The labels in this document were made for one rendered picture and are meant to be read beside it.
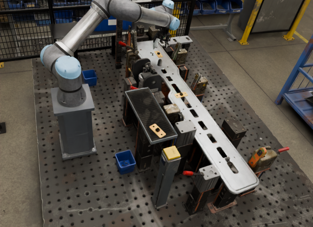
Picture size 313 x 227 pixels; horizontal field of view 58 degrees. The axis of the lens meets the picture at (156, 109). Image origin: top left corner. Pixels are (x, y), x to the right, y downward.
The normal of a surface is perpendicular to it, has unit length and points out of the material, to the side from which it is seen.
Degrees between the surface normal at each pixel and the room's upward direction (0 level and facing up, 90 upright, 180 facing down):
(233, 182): 0
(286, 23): 93
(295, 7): 90
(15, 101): 0
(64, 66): 8
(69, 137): 90
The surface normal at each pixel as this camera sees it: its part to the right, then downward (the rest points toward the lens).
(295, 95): 0.12, -0.71
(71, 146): 0.33, 0.69
